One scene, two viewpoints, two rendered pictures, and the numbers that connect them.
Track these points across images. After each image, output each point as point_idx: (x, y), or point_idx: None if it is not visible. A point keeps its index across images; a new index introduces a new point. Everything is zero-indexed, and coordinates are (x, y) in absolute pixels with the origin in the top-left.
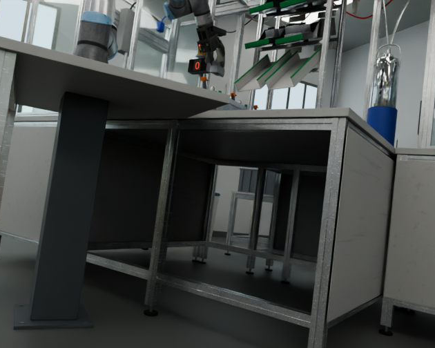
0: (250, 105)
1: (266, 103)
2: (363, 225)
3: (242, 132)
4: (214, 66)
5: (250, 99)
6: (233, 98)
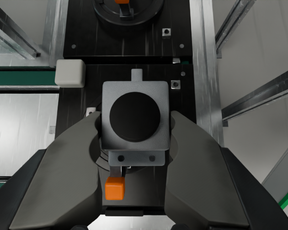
0: (244, 113)
1: (242, 5)
2: None
3: None
4: (140, 165)
5: (251, 109)
6: (125, 4)
